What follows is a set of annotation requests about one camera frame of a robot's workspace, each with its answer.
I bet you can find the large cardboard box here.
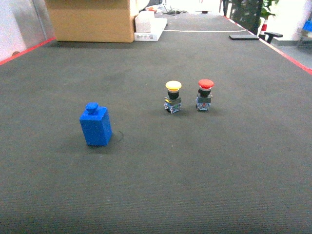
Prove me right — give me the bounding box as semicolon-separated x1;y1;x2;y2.
45;0;139;43

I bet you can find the red mushroom push button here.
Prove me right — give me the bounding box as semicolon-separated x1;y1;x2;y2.
196;79;215;111

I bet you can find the green potted plant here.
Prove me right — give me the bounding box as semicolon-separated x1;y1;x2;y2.
260;0;279;20

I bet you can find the white flat carton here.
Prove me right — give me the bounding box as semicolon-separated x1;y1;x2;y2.
134;11;167;42

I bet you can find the yellow mushroom push button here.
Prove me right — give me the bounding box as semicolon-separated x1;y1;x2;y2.
164;80;182;114

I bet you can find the blue block part with knob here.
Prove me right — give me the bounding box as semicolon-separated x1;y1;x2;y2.
79;102;113;146

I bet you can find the black flat pad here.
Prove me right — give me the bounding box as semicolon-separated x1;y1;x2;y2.
229;34;259;40

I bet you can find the black office chair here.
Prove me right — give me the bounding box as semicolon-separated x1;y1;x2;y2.
259;32;283;44

